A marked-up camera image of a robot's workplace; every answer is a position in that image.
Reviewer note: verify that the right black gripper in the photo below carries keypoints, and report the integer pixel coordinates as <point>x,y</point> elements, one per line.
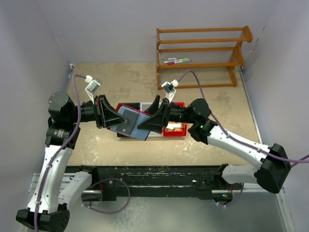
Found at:
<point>160,116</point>

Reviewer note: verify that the black plastic bin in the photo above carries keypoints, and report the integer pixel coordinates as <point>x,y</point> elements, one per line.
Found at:
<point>135,106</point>

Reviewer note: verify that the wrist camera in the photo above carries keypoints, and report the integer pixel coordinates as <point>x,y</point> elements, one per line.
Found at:
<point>170,89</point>
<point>93,85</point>

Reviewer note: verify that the wooden rack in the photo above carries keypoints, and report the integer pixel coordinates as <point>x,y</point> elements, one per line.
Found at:
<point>205,47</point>

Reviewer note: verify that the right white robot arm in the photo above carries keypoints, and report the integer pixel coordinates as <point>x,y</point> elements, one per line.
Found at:
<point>267,165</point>

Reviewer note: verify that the white plastic bin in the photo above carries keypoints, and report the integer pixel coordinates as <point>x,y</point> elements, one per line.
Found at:
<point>143,107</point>

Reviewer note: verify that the red leather card holder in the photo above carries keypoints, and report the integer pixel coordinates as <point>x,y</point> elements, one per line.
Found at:
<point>136,133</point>

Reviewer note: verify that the gold cards pile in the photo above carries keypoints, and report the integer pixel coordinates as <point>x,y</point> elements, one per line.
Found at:
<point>174,127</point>

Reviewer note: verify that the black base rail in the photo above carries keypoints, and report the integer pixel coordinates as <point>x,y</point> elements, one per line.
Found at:
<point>111,182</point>

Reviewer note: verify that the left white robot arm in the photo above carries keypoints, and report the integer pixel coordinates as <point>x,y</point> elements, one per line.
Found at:
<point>49,208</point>

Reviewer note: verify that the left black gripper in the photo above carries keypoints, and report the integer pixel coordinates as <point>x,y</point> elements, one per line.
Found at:
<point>104,114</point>

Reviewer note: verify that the green marker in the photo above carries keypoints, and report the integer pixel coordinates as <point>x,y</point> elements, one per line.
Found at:
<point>174,59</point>

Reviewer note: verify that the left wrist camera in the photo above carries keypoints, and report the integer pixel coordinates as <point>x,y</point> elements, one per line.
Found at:
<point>93,85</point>

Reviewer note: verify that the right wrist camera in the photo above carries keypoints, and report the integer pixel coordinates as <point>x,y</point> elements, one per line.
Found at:
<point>170,89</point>

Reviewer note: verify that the purple marker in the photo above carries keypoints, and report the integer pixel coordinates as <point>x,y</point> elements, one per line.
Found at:
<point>178,61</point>

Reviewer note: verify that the aluminium frame rail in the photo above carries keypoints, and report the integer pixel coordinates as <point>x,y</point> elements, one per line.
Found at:
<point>54,183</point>

